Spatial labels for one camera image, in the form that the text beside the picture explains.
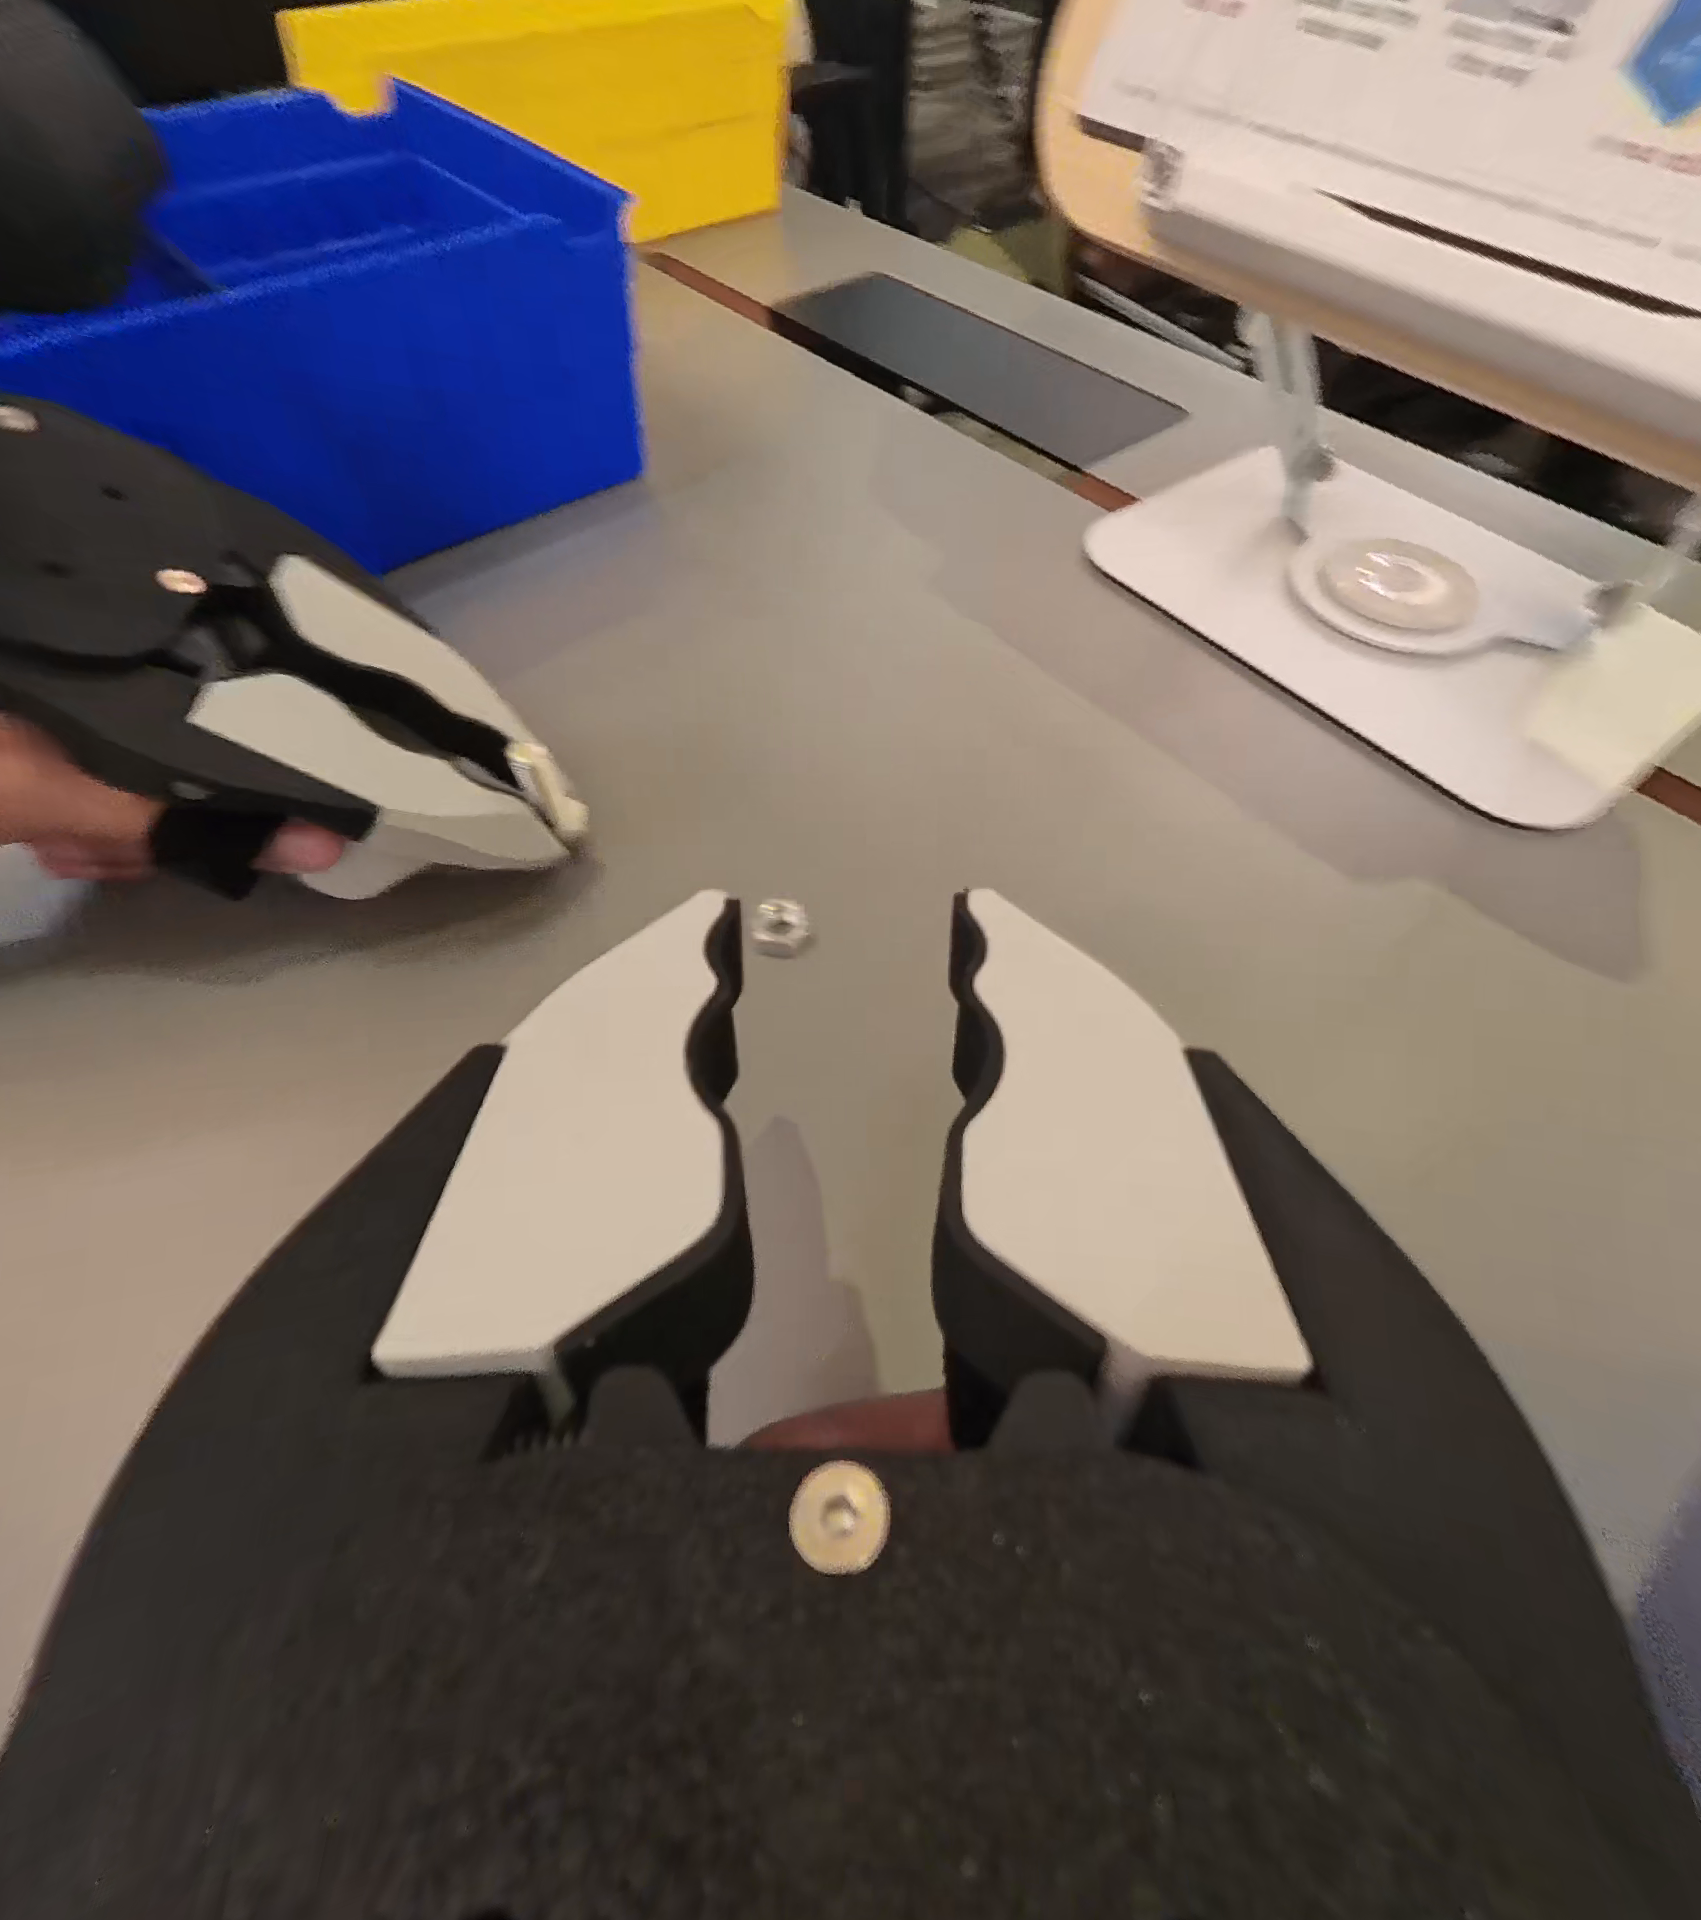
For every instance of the steel hex nut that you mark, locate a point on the steel hex nut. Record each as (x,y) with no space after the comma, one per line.
(779,927)

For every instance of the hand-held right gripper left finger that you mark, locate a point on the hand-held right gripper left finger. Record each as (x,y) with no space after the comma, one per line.
(574,1200)

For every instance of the yellow storage bin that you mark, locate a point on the yellow storage bin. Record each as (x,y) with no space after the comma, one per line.
(612,91)

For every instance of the blue divided storage bin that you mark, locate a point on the blue divided storage bin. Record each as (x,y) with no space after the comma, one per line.
(415,390)

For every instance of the black office chair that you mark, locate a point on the black office chair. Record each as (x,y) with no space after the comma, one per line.
(852,135)

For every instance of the steel hex bolt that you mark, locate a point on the steel hex bolt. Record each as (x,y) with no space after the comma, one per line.
(547,793)

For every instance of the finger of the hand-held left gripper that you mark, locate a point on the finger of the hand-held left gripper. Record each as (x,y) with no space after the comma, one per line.
(385,630)
(326,735)

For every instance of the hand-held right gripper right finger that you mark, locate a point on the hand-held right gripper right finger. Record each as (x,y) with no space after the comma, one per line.
(1122,1200)

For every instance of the grey wood-edged table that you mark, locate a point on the grey wood-edged table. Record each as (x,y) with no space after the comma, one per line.
(821,224)

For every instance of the black table panel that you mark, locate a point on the black table panel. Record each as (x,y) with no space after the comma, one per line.
(971,368)

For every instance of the instruction board on white stand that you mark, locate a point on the instruction board on white stand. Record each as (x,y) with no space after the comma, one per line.
(1466,181)

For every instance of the black bin divider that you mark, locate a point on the black bin divider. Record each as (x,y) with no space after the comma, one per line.
(175,267)

